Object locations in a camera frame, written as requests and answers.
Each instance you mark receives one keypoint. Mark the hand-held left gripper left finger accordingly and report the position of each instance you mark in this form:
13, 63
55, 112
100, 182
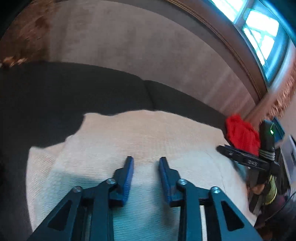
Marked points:
128, 183

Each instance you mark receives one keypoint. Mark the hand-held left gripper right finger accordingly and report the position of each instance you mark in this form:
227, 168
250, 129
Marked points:
164, 183

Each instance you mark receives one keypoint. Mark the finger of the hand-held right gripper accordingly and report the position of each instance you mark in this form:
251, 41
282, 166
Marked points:
231, 153

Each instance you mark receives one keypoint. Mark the cream knit sweater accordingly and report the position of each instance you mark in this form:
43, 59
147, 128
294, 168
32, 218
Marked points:
138, 134

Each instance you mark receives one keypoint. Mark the person's right hand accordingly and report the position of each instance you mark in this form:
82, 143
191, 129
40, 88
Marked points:
257, 188

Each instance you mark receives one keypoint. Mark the blue storage bin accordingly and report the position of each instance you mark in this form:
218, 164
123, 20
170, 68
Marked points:
279, 127

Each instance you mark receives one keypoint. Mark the red knit garment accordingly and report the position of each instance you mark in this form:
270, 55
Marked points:
242, 134

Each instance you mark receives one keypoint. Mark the white plastic box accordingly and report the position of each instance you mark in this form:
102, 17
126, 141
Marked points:
289, 150

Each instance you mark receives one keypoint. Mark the brown floral curtain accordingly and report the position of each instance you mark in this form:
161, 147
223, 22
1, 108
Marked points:
25, 34
284, 97

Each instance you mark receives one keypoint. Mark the wooden window sill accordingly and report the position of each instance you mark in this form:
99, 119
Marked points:
226, 41

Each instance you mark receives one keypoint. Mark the window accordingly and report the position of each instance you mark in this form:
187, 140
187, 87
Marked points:
261, 30

